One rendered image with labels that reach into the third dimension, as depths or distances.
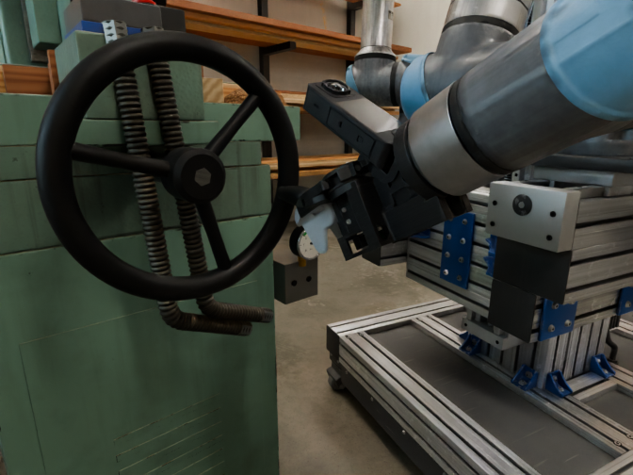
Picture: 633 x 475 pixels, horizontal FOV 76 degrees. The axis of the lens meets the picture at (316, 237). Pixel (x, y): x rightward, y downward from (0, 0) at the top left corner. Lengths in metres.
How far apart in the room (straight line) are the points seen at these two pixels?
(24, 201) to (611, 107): 0.59
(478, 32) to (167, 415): 0.70
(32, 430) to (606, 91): 0.72
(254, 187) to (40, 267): 0.33
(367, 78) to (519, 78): 0.93
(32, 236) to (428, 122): 0.50
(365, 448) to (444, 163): 1.07
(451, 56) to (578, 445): 0.90
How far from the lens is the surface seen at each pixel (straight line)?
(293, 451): 1.26
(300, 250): 0.72
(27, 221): 0.62
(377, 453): 1.27
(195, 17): 2.90
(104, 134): 0.53
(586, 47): 0.25
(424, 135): 0.30
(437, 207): 0.32
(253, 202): 0.72
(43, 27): 0.88
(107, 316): 0.67
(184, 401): 0.78
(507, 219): 0.73
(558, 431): 1.13
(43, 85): 0.75
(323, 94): 0.38
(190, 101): 0.56
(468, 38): 0.42
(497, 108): 0.27
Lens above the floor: 0.86
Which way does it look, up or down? 15 degrees down
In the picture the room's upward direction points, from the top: straight up
